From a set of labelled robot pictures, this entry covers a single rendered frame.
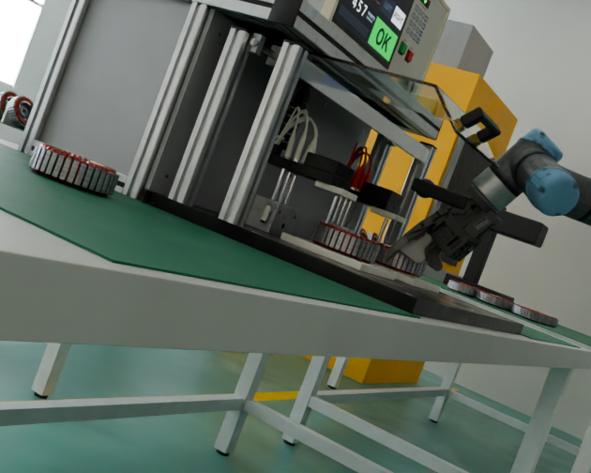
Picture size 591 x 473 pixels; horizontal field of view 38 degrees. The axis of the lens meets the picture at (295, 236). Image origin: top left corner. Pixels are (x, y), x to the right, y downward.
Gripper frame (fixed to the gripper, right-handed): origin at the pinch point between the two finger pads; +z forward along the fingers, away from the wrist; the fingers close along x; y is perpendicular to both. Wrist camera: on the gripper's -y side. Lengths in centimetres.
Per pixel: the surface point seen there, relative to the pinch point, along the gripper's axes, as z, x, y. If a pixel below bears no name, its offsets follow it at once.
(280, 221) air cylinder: 6.2, -25.4, -10.1
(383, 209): -4.8, -3.4, -8.1
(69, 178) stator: 12, -71, -12
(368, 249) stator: -3.0, -26.3, 4.5
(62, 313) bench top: -5, -112, 27
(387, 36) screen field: -26.8, -11.2, -29.7
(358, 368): 124, 323, -75
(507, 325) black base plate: -7.6, 6.9, 21.1
